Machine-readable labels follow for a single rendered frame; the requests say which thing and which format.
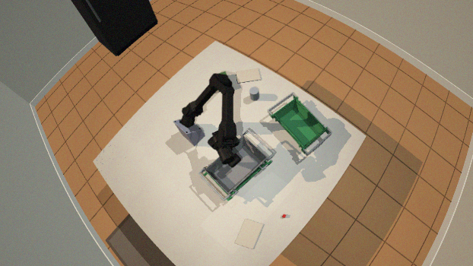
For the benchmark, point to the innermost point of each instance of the grey cylinder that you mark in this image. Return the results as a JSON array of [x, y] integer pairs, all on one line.
[[254, 93]]

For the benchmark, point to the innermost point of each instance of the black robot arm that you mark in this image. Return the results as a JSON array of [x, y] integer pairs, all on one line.
[[226, 137]]

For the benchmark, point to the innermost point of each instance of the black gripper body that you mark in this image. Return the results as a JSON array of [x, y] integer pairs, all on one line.
[[236, 157]]

